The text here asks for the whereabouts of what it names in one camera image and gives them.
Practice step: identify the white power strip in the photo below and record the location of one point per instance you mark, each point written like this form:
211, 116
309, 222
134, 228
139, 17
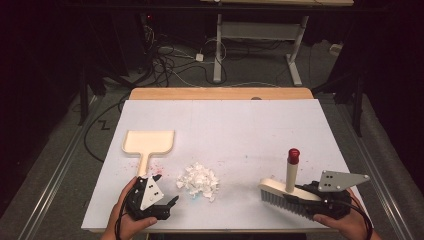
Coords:
335, 49

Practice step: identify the white power adapter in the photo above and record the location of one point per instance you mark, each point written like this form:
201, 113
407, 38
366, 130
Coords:
199, 57

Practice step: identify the wooden table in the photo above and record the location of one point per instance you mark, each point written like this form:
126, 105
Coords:
200, 93

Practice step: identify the person's right hand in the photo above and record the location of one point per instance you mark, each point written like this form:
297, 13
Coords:
353, 226

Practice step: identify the black metal stand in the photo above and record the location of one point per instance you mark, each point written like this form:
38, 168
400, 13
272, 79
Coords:
358, 106
83, 96

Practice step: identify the aluminium floor rail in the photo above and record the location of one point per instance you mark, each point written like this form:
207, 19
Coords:
56, 173
383, 186

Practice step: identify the white metal desk frame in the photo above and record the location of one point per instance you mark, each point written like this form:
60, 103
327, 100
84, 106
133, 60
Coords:
218, 50

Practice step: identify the cream plastic dustpan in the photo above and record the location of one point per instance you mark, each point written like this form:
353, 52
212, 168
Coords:
148, 142

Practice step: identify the cream brush with red cap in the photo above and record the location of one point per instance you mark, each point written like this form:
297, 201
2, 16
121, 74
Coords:
275, 188

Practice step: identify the person's left hand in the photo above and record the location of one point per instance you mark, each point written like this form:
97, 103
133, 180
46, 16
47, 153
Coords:
128, 228

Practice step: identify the dark equipment with red light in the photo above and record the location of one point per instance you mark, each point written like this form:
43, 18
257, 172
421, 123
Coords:
148, 33

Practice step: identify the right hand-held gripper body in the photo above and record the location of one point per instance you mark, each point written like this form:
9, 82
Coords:
336, 181

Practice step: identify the pile of white paper scraps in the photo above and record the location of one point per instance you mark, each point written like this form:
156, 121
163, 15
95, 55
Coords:
198, 181

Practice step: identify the white board table cover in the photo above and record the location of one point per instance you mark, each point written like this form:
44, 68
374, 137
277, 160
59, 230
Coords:
216, 116

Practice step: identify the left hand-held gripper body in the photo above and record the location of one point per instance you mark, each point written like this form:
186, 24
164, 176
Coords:
150, 195

